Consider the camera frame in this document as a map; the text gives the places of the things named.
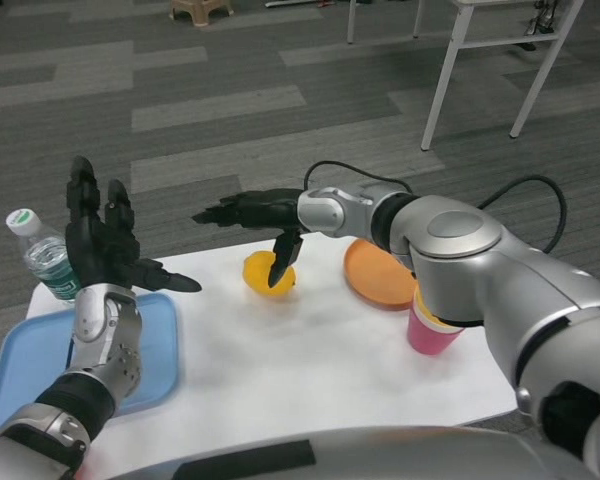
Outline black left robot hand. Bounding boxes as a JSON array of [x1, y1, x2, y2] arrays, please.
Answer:
[[63, 154, 204, 294]]

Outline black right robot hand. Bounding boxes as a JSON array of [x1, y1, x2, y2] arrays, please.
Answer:
[[190, 187, 306, 291]]

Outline yellow lemon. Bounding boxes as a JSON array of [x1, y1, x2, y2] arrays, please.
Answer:
[[240, 249, 298, 301]]

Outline clear plastic water bottle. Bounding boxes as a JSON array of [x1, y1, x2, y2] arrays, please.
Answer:
[[5, 208, 81, 303]]

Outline orange plate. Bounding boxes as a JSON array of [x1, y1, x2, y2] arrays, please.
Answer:
[[343, 238, 419, 312]]

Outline light blue plastic tray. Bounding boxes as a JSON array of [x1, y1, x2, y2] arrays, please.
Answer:
[[0, 292, 182, 439]]

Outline yellow paper cup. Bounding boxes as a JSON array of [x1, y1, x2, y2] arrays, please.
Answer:
[[412, 287, 466, 334]]

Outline white metal-legged table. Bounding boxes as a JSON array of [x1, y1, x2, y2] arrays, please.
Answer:
[[347, 0, 585, 151]]

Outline pink paper cup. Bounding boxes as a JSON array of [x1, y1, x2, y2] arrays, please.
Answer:
[[405, 304, 464, 357]]

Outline beige plastic stool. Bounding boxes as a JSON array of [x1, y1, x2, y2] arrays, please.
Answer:
[[169, 0, 234, 27]]

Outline silver robot chest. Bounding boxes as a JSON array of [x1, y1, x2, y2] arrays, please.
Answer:
[[79, 424, 600, 480]]

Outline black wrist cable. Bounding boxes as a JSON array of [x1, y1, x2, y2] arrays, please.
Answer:
[[303, 159, 566, 254]]

